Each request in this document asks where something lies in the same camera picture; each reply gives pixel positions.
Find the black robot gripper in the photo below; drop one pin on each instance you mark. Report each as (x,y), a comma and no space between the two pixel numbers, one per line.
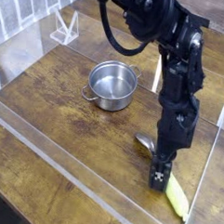
(175,131)

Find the green handled metal spoon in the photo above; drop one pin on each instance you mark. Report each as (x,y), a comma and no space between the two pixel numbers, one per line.
(174,192)

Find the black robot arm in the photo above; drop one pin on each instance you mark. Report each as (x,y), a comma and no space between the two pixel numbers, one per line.
(180,41)

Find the small steel pot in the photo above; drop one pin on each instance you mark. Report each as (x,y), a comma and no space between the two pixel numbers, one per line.
(111,85)

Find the black bar on table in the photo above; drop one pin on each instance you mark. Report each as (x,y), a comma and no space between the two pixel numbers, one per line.
(203,22)

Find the clear acrylic enclosure panel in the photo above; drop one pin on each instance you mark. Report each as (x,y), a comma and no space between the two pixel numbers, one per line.
(116,203)

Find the clear acrylic bracket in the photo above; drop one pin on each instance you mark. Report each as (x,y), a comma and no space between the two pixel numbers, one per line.
(65,34)

